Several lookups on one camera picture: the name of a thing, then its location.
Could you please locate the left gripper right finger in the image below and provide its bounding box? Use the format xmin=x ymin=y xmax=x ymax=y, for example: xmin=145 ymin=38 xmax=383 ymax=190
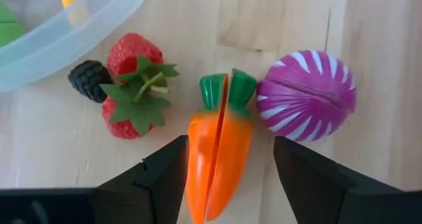
xmin=273 ymin=136 xmax=359 ymax=224

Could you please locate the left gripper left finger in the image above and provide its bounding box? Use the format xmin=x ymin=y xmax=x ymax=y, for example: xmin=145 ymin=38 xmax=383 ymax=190
xmin=95 ymin=134 xmax=189 ymax=224

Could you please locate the orange toy carrot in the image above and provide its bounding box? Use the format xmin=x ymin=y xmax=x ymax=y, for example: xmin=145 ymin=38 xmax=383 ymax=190
xmin=184 ymin=68 xmax=258 ymax=224

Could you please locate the purple striped toy onion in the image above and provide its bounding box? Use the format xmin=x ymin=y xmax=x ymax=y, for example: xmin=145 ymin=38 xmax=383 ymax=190
xmin=256 ymin=49 xmax=357 ymax=142

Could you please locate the black toy blackberry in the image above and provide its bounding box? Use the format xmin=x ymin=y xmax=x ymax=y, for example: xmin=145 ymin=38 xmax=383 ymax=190
xmin=68 ymin=59 xmax=114 ymax=103

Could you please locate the green toy cabbage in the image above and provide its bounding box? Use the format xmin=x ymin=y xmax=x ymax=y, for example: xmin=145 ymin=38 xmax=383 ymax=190
xmin=0 ymin=0 xmax=26 ymax=48

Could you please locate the clear plastic tupperware container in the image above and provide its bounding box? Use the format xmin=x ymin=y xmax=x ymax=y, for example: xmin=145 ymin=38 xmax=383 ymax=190
xmin=0 ymin=0 xmax=151 ymax=94

